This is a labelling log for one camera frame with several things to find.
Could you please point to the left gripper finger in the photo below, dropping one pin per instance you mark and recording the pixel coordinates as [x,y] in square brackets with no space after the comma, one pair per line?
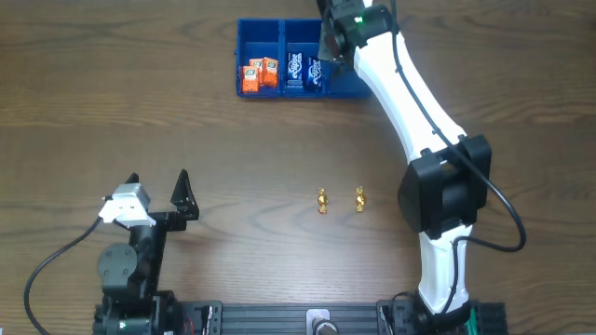
[133,178]
[185,202]

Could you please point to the blue candy pack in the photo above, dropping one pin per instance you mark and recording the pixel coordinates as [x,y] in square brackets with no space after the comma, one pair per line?
[294,65]
[314,74]

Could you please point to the mounting rail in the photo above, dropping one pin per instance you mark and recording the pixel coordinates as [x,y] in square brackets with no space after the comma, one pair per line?
[270,318]

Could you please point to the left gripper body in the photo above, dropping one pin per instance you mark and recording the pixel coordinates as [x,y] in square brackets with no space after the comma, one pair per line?
[167,221]

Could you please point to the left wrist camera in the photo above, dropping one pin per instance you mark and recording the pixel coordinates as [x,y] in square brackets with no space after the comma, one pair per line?
[128,202]

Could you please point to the blue tray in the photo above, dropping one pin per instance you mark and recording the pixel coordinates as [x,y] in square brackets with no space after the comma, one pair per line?
[261,37]

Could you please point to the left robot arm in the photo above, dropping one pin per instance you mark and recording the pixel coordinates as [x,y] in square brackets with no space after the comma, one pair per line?
[116,267]

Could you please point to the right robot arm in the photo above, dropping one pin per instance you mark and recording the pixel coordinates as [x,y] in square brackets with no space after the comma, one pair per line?
[410,107]

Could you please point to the orange candy box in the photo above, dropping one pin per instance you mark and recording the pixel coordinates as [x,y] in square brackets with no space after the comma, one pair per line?
[270,71]
[250,80]
[255,63]

